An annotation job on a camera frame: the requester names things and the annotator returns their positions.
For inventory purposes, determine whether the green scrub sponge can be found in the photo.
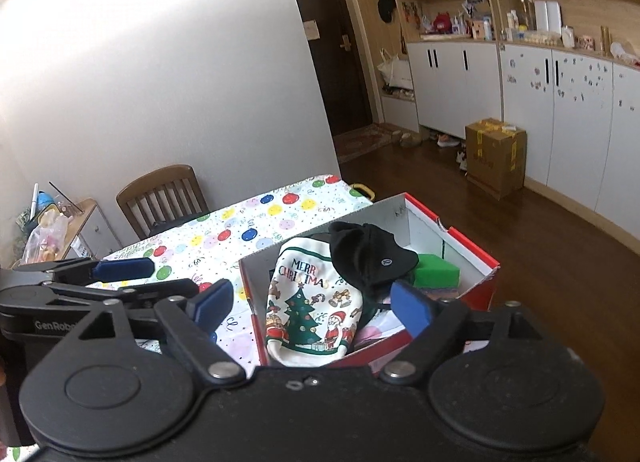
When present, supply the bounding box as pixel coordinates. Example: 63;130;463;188
412;254;460;289

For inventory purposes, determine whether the black face mask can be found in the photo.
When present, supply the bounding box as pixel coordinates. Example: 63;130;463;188
329;221;419;303

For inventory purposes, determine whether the merry christmas fabric bag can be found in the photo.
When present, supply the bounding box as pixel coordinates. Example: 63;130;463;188
265;237;363;368

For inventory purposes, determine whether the pink mesh bath pouf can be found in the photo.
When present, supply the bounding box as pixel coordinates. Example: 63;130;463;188
352;297;406;350

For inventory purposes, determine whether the wooden side table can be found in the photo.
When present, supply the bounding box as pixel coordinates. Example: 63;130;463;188
56;199;122;259

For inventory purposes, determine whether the colourful dotted tablecloth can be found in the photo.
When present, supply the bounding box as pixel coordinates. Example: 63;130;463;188
107;176;370;372

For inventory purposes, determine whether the clear plastic bag clutter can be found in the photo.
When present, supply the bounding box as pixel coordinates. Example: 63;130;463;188
16;183;82;266

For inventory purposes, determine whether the brown wooden chair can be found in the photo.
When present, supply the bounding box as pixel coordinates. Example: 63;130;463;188
116;164;209;240

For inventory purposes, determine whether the red cardboard shoe box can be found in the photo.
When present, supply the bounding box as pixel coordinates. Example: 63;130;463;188
240;193;499;370

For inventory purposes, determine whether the brown cardboard carton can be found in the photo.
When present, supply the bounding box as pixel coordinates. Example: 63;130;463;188
465;118;527;200

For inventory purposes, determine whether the white cabinet wall unit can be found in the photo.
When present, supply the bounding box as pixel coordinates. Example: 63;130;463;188
362;0;639;244

